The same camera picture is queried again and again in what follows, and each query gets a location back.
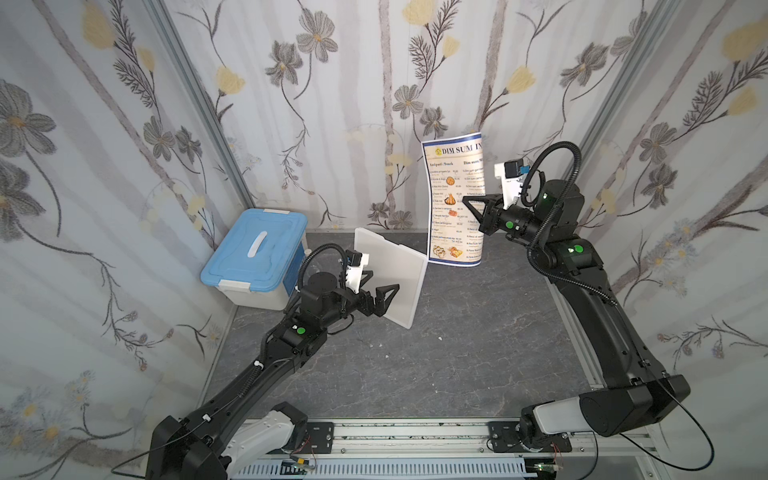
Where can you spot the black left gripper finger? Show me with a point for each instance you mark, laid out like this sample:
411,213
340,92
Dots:
365,276
384,295

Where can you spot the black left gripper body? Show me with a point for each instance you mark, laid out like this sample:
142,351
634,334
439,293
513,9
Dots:
363,298

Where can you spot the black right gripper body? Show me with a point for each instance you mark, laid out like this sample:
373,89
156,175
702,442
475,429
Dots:
491,216

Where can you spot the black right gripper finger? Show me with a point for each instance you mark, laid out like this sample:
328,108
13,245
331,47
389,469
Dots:
480,203
485,219

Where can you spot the laminated dim sum menu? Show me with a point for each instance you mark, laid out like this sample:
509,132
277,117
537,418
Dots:
455,169

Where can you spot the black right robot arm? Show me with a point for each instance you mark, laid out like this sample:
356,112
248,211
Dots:
637,391

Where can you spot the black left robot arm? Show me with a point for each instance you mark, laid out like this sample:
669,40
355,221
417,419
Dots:
215,441

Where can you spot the blue lidded storage box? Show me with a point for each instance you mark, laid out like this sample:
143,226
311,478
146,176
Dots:
257,263

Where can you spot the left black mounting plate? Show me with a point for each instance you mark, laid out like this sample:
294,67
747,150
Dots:
320,438

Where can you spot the black mounting plate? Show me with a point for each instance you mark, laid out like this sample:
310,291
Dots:
503,436
320,438

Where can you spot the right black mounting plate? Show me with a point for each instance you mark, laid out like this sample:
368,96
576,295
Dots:
503,436

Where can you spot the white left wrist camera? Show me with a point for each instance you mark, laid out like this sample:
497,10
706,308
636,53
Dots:
356,263

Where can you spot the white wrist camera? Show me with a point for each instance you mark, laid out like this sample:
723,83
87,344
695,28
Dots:
356,263
511,174

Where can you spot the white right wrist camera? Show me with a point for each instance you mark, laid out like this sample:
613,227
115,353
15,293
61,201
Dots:
511,174

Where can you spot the white slotted cable duct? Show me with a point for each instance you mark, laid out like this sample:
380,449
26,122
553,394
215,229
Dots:
399,468

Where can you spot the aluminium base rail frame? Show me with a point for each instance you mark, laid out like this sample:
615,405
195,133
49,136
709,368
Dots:
568,456

